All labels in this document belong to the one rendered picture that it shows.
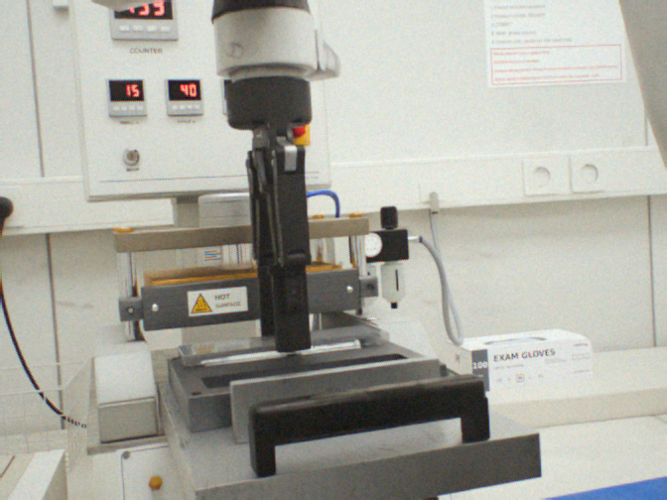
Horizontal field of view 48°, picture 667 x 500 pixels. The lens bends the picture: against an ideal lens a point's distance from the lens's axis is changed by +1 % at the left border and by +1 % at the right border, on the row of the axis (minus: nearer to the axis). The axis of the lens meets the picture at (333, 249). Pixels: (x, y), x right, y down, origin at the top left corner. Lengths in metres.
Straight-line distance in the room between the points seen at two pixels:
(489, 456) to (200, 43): 0.70
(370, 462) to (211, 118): 0.65
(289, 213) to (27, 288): 0.94
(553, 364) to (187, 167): 0.73
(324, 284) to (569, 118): 0.94
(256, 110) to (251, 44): 0.05
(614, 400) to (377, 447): 0.89
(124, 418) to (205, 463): 0.23
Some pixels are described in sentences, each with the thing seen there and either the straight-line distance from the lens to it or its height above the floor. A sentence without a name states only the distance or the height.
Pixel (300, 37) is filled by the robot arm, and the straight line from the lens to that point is 0.66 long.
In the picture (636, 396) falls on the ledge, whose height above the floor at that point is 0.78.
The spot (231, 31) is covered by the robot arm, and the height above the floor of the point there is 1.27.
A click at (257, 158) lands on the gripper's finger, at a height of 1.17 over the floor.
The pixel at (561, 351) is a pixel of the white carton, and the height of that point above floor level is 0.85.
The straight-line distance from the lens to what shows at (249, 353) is 0.65.
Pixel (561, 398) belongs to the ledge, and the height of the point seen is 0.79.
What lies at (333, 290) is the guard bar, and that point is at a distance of 0.81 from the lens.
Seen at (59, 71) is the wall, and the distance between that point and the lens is 1.50.
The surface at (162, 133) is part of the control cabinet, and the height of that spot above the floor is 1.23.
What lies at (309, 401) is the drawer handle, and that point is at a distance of 0.45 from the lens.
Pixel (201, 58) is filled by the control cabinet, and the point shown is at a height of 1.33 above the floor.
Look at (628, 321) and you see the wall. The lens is 1.71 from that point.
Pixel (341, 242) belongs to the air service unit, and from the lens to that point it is 1.05.
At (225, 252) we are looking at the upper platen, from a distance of 0.87.
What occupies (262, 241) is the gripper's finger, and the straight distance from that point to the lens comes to 0.70.
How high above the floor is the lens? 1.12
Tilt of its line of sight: 3 degrees down
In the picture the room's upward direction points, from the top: 4 degrees counter-clockwise
